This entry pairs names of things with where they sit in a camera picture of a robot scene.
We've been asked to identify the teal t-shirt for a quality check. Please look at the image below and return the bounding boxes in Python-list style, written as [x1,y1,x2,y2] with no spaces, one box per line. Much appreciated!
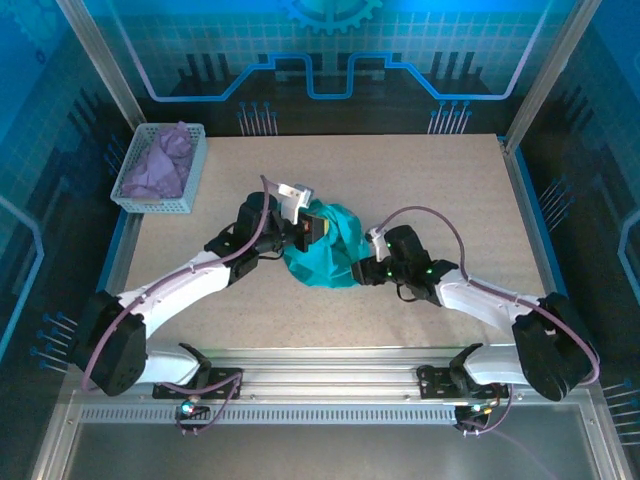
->
[282,197,374,291]

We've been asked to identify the white plastic basket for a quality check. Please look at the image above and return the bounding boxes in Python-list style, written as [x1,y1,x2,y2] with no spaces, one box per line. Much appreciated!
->
[109,123,209,215]

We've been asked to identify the purple cloth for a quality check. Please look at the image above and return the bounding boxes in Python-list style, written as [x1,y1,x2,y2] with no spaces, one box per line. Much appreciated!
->
[121,120,195,200]

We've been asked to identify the small board with LEDs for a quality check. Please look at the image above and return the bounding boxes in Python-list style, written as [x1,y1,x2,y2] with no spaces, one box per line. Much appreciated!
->
[454,402,494,426]
[174,399,211,422]

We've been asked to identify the perforated metal strip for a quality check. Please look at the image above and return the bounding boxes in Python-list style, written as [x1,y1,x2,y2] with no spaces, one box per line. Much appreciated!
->
[79,405,459,427]

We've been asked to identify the grey metal bottom panel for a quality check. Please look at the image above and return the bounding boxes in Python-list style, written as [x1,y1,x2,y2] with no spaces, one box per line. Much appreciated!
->
[62,424,601,480]

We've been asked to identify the aluminium table side rail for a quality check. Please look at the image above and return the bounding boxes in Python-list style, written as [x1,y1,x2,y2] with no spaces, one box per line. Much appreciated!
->
[497,133,576,364]
[82,212,144,364]

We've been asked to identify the aluminium mounting rail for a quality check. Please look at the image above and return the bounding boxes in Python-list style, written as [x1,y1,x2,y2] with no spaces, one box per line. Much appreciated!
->
[59,344,599,409]

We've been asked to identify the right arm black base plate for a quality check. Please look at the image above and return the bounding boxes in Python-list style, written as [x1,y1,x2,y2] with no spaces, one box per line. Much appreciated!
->
[416,364,511,401]

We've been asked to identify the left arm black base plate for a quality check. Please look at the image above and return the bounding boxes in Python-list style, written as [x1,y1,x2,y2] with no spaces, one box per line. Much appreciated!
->
[152,367,245,401]

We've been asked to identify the aluminium frame post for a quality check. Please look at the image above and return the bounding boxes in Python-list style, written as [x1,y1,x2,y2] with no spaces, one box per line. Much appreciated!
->
[503,0,605,146]
[55,0,147,132]

